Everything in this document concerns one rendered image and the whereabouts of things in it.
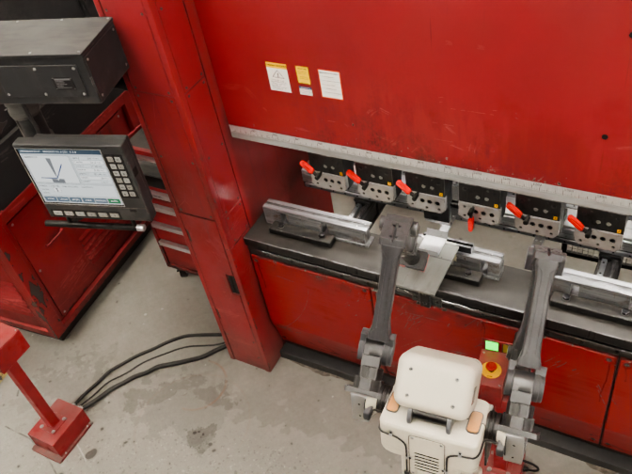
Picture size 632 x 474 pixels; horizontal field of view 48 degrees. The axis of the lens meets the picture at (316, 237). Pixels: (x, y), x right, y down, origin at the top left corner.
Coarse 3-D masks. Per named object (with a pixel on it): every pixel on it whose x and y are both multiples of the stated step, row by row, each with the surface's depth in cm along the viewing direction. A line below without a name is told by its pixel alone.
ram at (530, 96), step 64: (256, 0) 235; (320, 0) 223; (384, 0) 212; (448, 0) 202; (512, 0) 193; (576, 0) 185; (256, 64) 254; (320, 64) 240; (384, 64) 228; (448, 64) 217; (512, 64) 206; (576, 64) 197; (256, 128) 277; (320, 128) 261; (384, 128) 246; (448, 128) 233; (512, 128) 221; (576, 128) 211
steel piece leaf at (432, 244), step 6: (426, 234) 278; (426, 240) 276; (432, 240) 275; (438, 240) 275; (444, 240) 274; (420, 246) 274; (426, 246) 273; (432, 246) 273; (438, 246) 272; (432, 252) 269; (438, 252) 270
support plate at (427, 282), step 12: (420, 240) 277; (444, 252) 270; (456, 252) 270; (432, 264) 266; (444, 264) 265; (408, 276) 264; (420, 276) 263; (432, 276) 262; (444, 276) 262; (408, 288) 260; (420, 288) 259; (432, 288) 258
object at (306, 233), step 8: (272, 224) 311; (288, 224) 310; (272, 232) 311; (280, 232) 308; (288, 232) 306; (296, 232) 305; (304, 232) 304; (312, 232) 303; (304, 240) 304; (312, 240) 301; (320, 240) 299; (328, 240) 298
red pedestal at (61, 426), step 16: (0, 336) 302; (16, 336) 303; (0, 352) 297; (16, 352) 305; (0, 368) 299; (16, 368) 317; (16, 384) 323; (32, 384) 327; (32, 400) 330; (48, 416) 341; (64, 416) 351; (80, 416) 352; (32, 432) 347; (48, 432) 345; (64, 432) 344; (80, 432) 355; (32, 448) 353; (48, 448) 347; (64, 448) 347
